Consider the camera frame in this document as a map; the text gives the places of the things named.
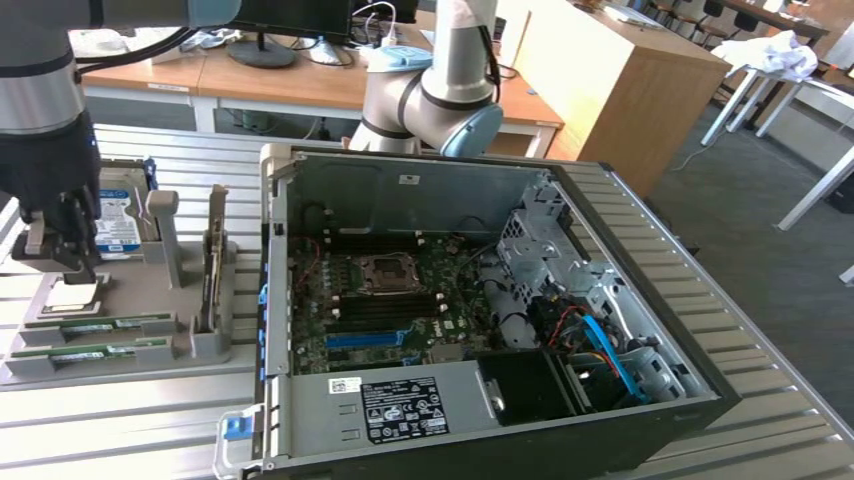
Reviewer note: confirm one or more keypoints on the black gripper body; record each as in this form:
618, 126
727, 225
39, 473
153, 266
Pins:
47, 160

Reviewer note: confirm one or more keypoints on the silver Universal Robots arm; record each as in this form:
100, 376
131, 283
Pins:
40, 75

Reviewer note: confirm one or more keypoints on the green RAM stick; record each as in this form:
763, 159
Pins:
80, 348
100, 323

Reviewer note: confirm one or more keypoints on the black RAM slot bank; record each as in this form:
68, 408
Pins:
376, 244
389, 307

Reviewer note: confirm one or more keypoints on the hard disk with blue label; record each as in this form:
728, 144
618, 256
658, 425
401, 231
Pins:
120, 220

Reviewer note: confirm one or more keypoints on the CPU chip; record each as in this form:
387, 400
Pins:
69, 296

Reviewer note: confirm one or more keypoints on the grey parts rack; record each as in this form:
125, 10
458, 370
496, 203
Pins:
153, 300

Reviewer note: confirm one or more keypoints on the graphics card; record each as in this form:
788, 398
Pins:
215, 260

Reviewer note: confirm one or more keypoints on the blue case latch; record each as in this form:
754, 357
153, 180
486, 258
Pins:
232, 429

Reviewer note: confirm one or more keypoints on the black computer monitor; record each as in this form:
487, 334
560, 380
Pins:
287, 20

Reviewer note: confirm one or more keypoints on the CPU socket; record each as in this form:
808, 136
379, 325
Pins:
389, 275

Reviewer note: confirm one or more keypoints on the blue expansion slot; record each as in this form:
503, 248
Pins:
363, 340

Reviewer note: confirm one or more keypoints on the green motherboard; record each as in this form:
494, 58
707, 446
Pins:
400, 325

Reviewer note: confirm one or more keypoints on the grey power supply unit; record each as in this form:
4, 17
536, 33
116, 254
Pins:
400, 410

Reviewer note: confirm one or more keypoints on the metal disk bay cage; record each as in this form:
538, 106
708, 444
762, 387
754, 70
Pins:
554, 250

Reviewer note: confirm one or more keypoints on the black open PC case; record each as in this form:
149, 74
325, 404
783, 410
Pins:
640, 280

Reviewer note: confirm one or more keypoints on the wooden cabinet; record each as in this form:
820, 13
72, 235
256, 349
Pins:
627, 85

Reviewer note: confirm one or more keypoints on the white metal table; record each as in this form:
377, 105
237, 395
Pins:
767, 95

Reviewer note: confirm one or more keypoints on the crumpled white cloth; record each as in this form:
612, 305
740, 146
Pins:
780, 52

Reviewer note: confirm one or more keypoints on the white table leg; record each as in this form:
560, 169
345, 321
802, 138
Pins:
820, 185

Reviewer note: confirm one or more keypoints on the wooden desk with white frame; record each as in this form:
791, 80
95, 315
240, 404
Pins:
280, 80

